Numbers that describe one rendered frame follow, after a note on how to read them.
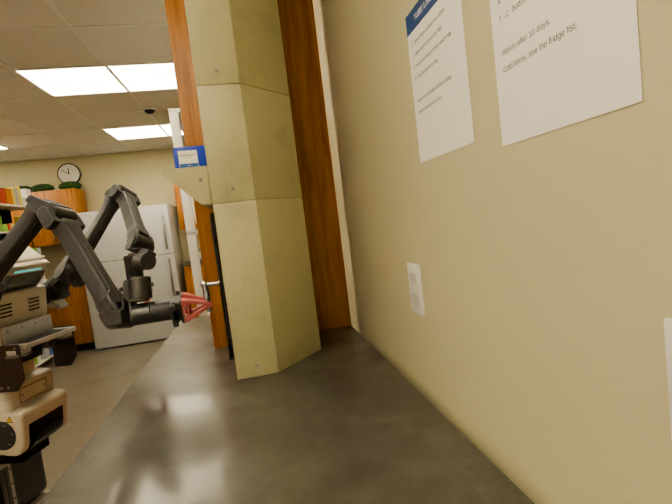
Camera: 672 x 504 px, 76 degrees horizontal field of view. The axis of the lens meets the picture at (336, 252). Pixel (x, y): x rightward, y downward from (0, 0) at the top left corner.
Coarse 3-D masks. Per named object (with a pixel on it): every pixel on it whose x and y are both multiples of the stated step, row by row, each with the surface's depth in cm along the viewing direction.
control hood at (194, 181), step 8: (176, 168) 110; (184, 168) 110; (192, 168) 110; (200, 168) 111; (168, 176) 109; (176, 176) 110; (184, 176) 110; (192, 176) 110; (200, 176) 111; (208, 176) 112; (176, 184) 110; (184, 184) 110; (192, 184) 111; (200, 184) 111; (208, 184) 111; (192, 192) 111; (200, 192) 111; (208, 192) 111; (200, 200) 111; (208, 200) 112
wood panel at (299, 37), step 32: (288, 0) 149; (288, 32) 149; (192, 64) 144; (288, 64) 150; (192, 96) 144; (320, 96) 152; (192, 128) 145; (320, 128) 153; (320, 160) 154; (320, 192) 154; (320, 224) 155; (320, 256) 155; (320, 288) 156; (320, 320) 157
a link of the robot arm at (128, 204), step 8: (112, 192) 175; (120, 192) 175; (120, 200) 174; (128, 200) 172; (136, 200) 180; (120, 208) 172; (128, 208) 168; (136, 208) 170; (128, 216) 164; (136, 216) 164; (128, 224) 162; (136, 224) 159; (128, 232) 157; (136, 232) 153; (144, 232) 158; (136, 240) 151; (144, 240) 153; (152, 240) 157; (144, 248) 154; (152, 248) 156
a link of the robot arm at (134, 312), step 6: (132, 300) 115; (138, 300) 115; (144, 300) 117; (132, 306) 115; (138, 306) 115; (144, 306) 115; (132, 312) 113; (138, 312) 114; (144, 312) 114; (132, 318) 113; (138, 318) 114; (144, 318) 114; (150, 318) 114; (138, 324) 115
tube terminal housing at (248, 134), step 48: (240, 96) 112; (288, 96) 127; (240, 144) 112; (288, 144) 126; (240, 192) 113; (288, 192) 125; (240, 240) 114; (288, 240) 124; (240, 288) 114; (288, 288) 123; (240, 336) 115; (288, 336) 121
